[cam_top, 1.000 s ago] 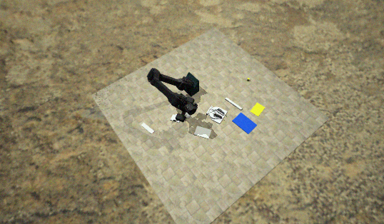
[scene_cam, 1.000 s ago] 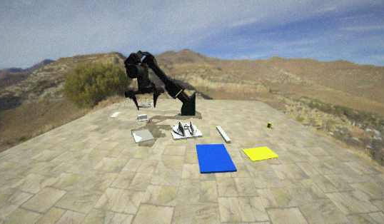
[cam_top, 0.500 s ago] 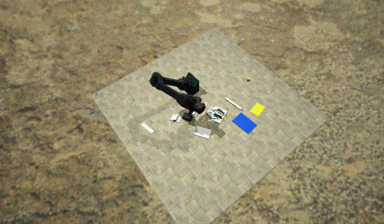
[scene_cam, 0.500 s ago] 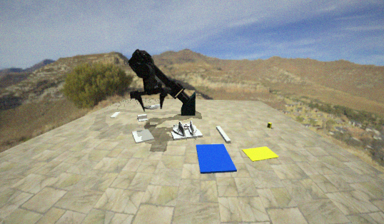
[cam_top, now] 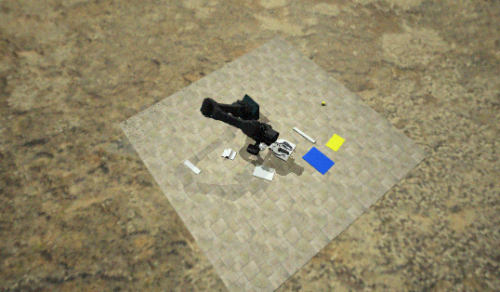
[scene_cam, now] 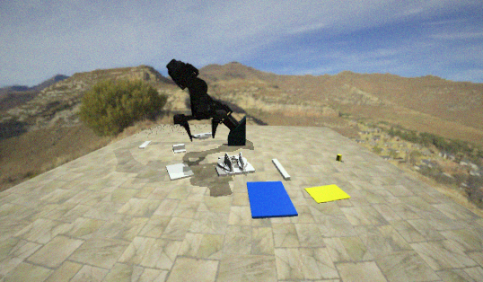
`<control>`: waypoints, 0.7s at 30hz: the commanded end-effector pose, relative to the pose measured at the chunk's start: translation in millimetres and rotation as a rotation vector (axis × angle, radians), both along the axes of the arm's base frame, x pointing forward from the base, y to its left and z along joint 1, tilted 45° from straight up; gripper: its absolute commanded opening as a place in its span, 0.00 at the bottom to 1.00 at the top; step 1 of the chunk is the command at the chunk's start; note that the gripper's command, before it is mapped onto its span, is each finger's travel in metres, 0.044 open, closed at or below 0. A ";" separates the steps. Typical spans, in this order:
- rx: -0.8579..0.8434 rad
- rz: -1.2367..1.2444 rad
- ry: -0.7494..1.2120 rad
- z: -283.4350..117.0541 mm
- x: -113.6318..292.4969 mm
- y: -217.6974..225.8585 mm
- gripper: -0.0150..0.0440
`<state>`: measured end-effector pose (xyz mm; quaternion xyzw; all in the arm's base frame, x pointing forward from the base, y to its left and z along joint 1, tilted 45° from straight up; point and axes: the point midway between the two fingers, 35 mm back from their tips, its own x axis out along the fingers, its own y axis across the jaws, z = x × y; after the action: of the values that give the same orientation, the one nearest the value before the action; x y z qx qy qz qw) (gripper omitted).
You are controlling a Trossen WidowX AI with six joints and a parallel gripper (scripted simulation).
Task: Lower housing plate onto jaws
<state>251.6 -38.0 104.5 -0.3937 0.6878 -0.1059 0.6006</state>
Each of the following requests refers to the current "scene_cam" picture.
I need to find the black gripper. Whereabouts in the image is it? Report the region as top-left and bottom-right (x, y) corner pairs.
(173, 96), (227, 142)

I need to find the white flat bar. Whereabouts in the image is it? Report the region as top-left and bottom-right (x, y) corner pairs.
(138, 141), (152, 149)

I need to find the blue flat rectangular plate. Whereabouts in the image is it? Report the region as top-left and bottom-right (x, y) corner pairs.
(247, 181), (298, 218)

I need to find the yellow flat square plate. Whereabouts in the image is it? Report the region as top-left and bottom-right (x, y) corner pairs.
(305, 184), (351, 203)

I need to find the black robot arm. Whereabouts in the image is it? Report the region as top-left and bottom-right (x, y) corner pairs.
(166, 59), (240, 133)

